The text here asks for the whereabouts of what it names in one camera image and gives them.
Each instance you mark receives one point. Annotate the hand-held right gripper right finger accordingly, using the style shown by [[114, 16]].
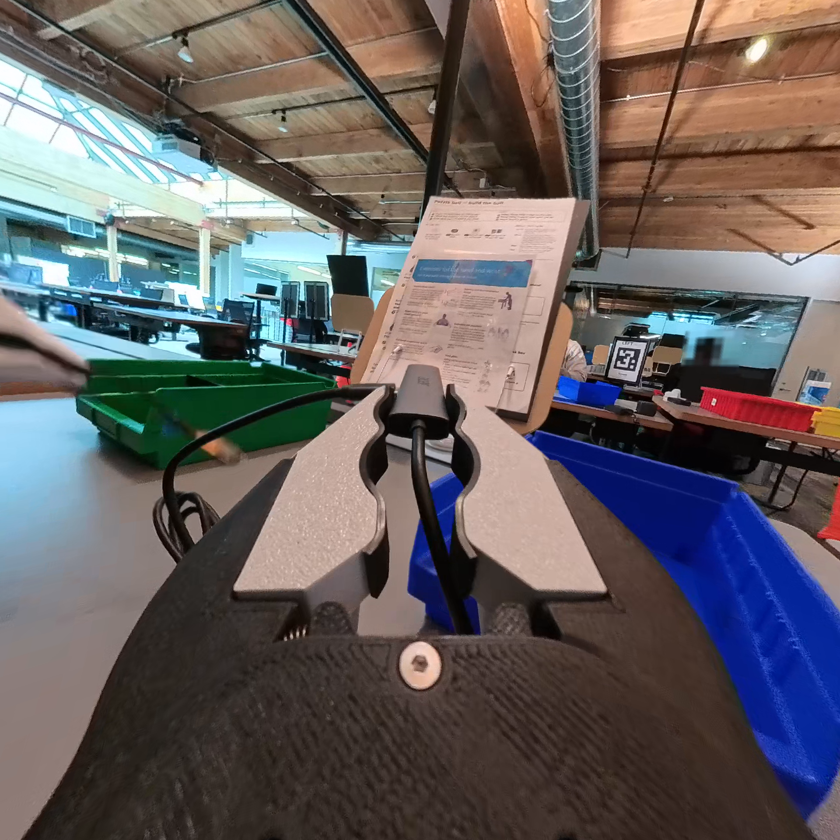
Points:
[[525, 525]]

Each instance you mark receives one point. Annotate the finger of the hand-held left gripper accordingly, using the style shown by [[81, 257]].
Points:
[[33, 377], [33, 334]]

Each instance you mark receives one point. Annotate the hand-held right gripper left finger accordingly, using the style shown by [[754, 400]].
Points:
[[315, 518]]

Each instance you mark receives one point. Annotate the thin blurred rod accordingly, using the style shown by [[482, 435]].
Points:
[[210, 446]]

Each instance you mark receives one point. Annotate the grey desk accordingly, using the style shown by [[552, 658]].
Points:
[[65, 525]]

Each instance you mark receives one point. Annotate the green plastic bin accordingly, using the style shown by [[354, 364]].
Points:
[[262, 407]]

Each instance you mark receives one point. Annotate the small blue plastic bin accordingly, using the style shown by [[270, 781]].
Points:
[[587, 392]]

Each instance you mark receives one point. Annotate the tan document stand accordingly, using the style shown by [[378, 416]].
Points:
[[554, 354]]

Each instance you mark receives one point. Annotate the printed marker tag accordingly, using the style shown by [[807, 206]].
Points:
[[627, 361]]

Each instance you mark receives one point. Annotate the black office chair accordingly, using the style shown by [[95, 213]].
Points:
[[239, 325]]

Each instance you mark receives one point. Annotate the laminated blue-banner instruction sheet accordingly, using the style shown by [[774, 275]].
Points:
[[453, 328]]

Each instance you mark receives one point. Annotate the wooden table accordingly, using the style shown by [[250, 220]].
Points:
[[741, 433]]

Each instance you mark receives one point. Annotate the black monitor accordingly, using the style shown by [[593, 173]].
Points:
[[348, 275]]

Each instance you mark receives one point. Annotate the red plastic bin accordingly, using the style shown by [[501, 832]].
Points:
[[761, 407]]

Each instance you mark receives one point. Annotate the white instruction sheet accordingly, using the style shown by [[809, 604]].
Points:
[[544, 236]]

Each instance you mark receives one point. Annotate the orange cone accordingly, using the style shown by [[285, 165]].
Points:
[[832, 518]]

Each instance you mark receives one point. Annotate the yellow plastic bin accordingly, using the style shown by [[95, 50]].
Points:
[[828, 421]]

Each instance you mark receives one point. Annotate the black pole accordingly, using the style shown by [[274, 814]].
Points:
[[446, 98]]

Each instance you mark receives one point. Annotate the silver spiral duct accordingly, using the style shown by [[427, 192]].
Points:
[[574, 131]]

